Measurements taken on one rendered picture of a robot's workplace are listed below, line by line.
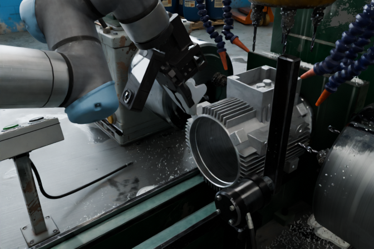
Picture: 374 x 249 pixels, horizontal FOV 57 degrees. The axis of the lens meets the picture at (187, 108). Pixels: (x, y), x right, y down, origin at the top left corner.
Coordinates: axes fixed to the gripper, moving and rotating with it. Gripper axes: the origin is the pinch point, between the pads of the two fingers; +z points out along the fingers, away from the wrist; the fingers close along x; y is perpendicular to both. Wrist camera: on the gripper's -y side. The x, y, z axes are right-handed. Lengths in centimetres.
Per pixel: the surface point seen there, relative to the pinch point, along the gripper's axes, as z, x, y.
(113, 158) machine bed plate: 23.5, 33.5, -16.5
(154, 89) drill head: 4.3, 19.2, 2.4
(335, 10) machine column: 5.2, -5.8, 42.4
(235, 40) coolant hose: -0.1, 5.5, 21.2
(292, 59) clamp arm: -12.6, -20.5, 10.8
